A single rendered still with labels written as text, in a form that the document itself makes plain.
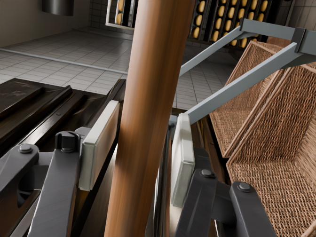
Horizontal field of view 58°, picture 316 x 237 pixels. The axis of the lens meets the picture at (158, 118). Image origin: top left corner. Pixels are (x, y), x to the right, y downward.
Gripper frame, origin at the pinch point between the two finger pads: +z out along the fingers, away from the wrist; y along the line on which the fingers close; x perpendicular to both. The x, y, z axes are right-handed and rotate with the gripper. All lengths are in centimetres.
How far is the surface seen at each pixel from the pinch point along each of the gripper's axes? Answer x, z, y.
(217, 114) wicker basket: -48, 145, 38
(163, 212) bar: -13.9, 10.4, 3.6
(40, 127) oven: -52, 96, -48
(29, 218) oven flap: -36, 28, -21
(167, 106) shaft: 3.2, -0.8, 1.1
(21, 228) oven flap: -36.5, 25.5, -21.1
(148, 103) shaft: 3.4, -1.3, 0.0
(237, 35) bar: 2, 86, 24
